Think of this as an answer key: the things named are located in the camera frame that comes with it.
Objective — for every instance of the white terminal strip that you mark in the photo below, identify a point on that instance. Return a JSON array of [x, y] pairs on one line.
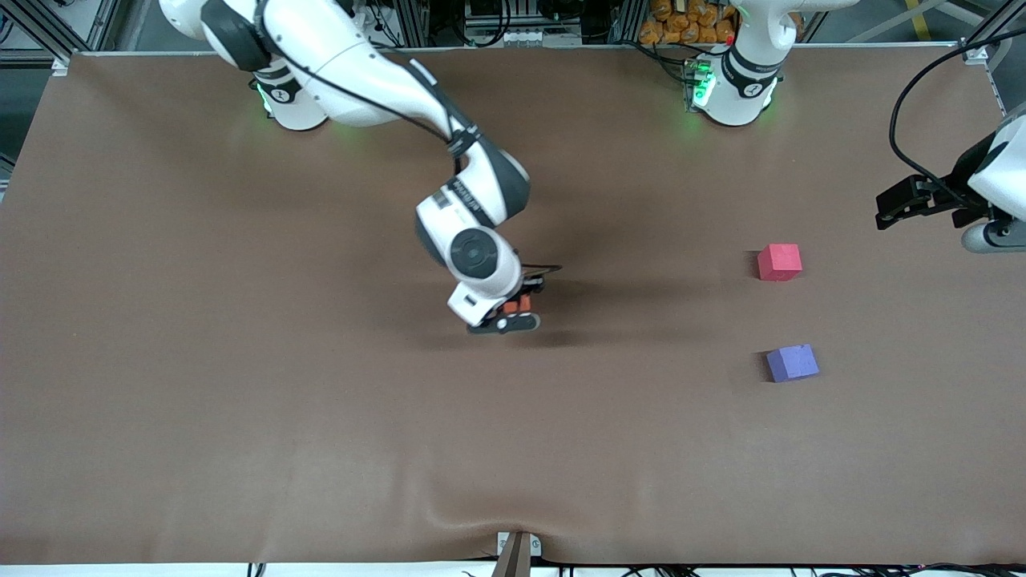
[[525, 36]]

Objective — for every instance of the bag of orange items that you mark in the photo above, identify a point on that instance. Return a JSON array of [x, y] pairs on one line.
[[689, 22]]

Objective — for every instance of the brown table mat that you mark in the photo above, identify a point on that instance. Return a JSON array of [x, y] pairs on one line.
[[481, 441]]

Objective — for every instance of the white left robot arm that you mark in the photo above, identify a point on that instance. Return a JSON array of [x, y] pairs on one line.
[[733, 88]]

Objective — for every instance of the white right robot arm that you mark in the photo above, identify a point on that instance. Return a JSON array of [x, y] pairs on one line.
[[353, 72]]

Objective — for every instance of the orange foam block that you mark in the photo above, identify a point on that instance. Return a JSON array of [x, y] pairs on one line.
[[523, 304]]

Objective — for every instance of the aluminium frame post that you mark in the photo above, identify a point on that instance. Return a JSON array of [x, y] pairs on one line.
[[414, 20], [625, 20]]

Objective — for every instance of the purple foam block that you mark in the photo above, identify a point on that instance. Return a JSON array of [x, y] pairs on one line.
[[792, 363]]

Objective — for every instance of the silver table corner bracket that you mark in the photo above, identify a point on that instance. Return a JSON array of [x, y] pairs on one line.
[[975, 54], [60, 66]]

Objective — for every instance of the metal table clamp bracket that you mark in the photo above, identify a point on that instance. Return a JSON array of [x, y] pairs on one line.
[[518, 553]]

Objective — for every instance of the diagonal aluminium profile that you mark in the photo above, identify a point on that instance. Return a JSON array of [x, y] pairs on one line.
[[998, 24], [44, 28]]

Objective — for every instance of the red foam block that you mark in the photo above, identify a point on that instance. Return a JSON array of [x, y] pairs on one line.
[[779, 262]]

